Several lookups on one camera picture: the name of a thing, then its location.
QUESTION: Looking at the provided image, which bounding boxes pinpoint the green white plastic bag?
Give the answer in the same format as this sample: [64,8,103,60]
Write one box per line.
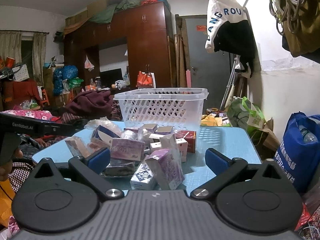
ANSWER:
[227,96,265,133]

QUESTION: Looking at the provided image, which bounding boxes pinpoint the purple white carton box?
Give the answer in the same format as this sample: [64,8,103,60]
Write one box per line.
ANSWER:
[145,148,184,190]

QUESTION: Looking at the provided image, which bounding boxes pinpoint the purple pink flat box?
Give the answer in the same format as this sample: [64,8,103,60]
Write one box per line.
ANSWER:
[110,138,145,161]

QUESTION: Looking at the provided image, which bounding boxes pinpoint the maroon clothing heap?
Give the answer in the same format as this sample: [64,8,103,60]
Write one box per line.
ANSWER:
[65,90,113,119]

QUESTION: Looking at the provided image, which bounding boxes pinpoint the white pink small box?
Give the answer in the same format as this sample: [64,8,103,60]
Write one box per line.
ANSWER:
[150,138,188,163]

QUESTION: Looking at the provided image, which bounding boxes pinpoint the blue plastic sacks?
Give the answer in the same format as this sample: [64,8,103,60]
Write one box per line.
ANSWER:
[53,65,83,96]

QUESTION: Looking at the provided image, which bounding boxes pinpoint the pink floral blanket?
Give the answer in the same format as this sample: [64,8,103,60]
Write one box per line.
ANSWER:
[3,109,53,120]

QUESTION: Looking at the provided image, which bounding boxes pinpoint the red orange gift bag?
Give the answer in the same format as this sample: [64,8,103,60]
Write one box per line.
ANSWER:
[136,71,156,88]

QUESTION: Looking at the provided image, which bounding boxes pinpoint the beige window curtain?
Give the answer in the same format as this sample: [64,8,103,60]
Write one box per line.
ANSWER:
[33,33,47,86]

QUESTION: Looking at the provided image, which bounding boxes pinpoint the dark red wooden wardrobe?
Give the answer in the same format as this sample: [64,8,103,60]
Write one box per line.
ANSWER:
[63,2,177,89]

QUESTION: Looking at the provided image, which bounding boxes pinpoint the red cigarette box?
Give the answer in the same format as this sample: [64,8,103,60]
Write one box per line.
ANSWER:
[175,130,196,153]

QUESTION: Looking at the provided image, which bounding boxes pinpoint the white blue patterned box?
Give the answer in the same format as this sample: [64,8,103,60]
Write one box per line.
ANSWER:
[130,161,157,191]

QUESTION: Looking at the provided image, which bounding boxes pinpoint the grey metal door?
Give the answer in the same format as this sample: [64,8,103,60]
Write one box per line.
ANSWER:
[185,16,232,113]

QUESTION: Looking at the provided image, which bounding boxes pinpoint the white plastic mesh basket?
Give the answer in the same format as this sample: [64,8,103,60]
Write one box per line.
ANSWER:
[114,88,209,131]

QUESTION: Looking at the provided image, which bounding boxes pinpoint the blue non-woven shopping bag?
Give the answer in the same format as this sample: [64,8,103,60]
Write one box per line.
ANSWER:
[274,112,319,195]

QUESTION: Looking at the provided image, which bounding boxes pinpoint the brown paper bag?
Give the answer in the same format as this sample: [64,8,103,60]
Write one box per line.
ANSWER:
[250,118,280,155]

